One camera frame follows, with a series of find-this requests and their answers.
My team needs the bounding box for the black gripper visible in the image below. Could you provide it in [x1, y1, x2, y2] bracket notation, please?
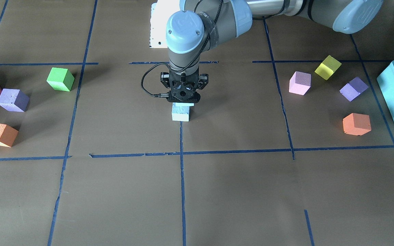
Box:
[160, 71, 209, 104]

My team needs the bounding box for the light blue foam block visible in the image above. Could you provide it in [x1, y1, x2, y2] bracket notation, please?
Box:
[172, 113, 190, 122]
[172, 102, 194, 115]

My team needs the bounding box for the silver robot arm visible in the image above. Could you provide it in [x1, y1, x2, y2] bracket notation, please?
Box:
[153, 0, 383, 103]

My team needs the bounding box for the pink foam block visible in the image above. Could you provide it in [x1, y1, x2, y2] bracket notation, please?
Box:
[289, 71, 312, 95]

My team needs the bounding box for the green foam block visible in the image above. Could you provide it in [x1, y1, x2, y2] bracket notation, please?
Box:
[46, 67, 75, 92]

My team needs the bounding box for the yellow foam block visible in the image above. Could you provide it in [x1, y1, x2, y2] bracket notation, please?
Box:
[315, 55, 342, 80]

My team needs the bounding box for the purple foam block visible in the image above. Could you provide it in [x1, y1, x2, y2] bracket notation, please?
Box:
[0, 88, 29, 112]
[339, 77, 369, 102]

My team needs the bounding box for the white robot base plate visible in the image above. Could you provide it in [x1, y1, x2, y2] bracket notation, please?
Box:
[149, 0, 180, 49]

